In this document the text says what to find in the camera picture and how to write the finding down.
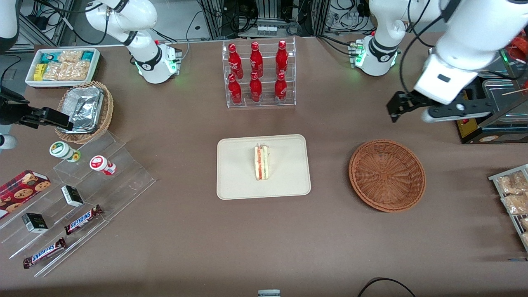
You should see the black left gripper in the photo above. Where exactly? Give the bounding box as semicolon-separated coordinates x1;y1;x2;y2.
387;91;428;123

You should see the triangular sandwich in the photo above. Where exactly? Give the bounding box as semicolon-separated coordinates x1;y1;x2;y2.
253;143;270;181

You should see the aluminium foil tray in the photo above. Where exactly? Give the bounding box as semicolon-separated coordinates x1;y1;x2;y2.
62;86;104;134

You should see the oval wicker basket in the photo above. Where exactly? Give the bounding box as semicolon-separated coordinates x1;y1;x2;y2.
54;80;114;144

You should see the round brown wicker basket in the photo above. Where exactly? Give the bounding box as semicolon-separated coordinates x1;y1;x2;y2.
349;139;427;213

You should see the tray of packaged crackers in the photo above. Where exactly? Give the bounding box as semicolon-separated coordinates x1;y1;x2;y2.
488;164;528;253

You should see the beige rectangular tray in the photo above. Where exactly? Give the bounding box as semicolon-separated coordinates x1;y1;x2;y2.
217;134;311;200

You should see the green lid yogurt cup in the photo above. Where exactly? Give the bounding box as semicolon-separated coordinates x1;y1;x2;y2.
49;141;81;163

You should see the white plastic snack bin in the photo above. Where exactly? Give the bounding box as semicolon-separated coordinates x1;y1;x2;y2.
25;48;101;89

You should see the large clear cracker bag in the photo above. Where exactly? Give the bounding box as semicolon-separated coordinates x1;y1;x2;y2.
42;61;90;81

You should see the small clear cracker bag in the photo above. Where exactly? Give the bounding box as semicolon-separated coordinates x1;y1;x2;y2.
57;50;83;63

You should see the red lid yogurt cup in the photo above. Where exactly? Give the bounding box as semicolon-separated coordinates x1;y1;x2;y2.
89;155;117;176

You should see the black machine with yellow panel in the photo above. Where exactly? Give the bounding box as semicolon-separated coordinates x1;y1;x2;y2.
454;68;528;145

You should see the red cookie box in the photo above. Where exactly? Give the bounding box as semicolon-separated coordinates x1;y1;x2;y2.
0;170;52;219

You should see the small black box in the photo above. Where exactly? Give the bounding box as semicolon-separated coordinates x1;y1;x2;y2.
61;185;85;207
21;212;49;234

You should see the clear acrylic stepped shelf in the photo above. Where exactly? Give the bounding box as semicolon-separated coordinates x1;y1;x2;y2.
0;131;157;278

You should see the snickers chocolate bar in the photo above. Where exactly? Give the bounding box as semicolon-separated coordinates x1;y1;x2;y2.
22;238;67;269
64;205;103;236

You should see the red cola bottle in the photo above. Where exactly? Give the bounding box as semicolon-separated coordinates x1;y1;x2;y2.
250;41;264;78
228;43;244;80
275;40;289;76
274;72;288;104
228;73;243;105
249;72;263;103

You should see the clear acrylic bottle rack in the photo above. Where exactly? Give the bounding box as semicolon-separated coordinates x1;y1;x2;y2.
222;37;297;109

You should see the orange object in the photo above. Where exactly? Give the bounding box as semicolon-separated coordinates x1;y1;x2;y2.
509;36;528;62

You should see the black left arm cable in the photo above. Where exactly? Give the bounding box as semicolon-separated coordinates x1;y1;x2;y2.
398;0;451;98

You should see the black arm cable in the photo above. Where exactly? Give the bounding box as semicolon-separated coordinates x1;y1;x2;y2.
31;0;110;46
398;0;451;98

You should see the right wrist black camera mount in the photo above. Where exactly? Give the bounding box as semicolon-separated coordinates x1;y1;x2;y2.
0;86;31;126

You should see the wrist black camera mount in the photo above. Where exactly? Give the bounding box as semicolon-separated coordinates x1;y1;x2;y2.
0;86;31;126
428;98;496;121

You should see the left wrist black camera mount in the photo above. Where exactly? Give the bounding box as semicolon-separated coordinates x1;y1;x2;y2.
428;98;496;121

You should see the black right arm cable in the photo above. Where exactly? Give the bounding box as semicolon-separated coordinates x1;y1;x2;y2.
31;0;110;46

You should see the black cable loop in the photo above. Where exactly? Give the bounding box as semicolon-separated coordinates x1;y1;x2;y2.
356;277;417;297

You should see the aluminium frame rack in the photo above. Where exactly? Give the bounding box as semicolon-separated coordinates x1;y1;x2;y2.
198;0;331;40

